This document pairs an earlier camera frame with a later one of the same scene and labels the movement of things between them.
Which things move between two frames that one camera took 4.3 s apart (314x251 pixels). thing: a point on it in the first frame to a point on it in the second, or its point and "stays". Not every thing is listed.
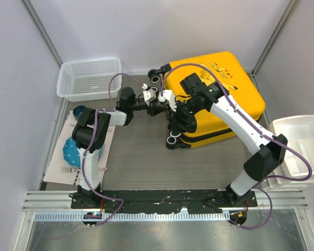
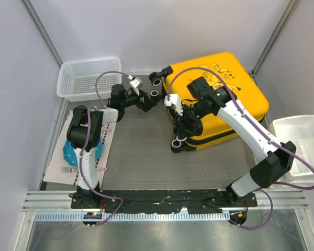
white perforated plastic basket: x=86 y=80 stays
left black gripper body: x=150 y=111 to x=139 y=103
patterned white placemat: x=60 y=171 stays
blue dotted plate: x=71 y=153 stays
